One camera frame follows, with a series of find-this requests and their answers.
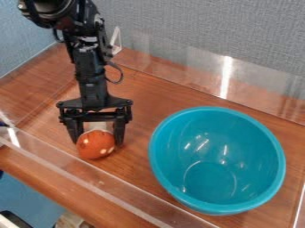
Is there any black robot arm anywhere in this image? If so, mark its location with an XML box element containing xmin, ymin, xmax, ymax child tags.
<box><xmin>18</xmin><ymin>0</ymin><xmax>133</xmax><ymax>145</ymax></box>

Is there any clear acrylic back barrier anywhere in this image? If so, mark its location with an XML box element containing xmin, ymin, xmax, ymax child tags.
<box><xmin>114</xmin><ymin>30</ymin><xmax>305</xmax><ymax>126</ymax></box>

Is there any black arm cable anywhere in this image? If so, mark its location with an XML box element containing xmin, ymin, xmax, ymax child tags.
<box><xmin>103</xmin><ymin>61</ymin><xmax>126</xmax><ymax>86</ymax></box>

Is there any brown plush mushroom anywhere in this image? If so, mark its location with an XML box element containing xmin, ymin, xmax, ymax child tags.
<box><xmin>77</xmin><ymin>123</ymin><xmax>115</xmax><ymax>159</ymax></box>

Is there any blue plastic bowl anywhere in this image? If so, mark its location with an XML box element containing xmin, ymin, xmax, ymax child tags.
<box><xmin>149</xmin><ymin>107</ymin><xmax>287</xmax><ymax>216</ymax></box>

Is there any clear acrylic front barrier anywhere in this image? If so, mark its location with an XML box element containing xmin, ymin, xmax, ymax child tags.
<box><xmin>0</xmin><ymin>111</ymin><xmax>220</xmax><ymax>228</ymax></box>

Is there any clear acrylic barrier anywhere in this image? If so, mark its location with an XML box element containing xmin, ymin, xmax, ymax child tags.
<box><xmin>114</xmin><ymin>30</ymin><xmax>305</xmax><ymax>126</ymax></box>
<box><xmin>0</xmin><ymin>45</ymin><xmax>72</xmax><ymax>121</ymax></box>
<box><xmin>0</xmin><ymin>111</ymin><xmax>220</xmax><ymax>228</ymax></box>

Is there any clear acrylic left barrier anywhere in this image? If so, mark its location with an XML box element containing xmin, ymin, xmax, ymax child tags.
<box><xmin>0</xmin><ymin>45</ymin><xmax>72</xmax><ymax>121</ymax></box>

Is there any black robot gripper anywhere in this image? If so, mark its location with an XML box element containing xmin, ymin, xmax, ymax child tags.
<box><xmin>56</xmin><ymin>95</ymin><xmax>134</xmax><ymax>146</ymax></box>

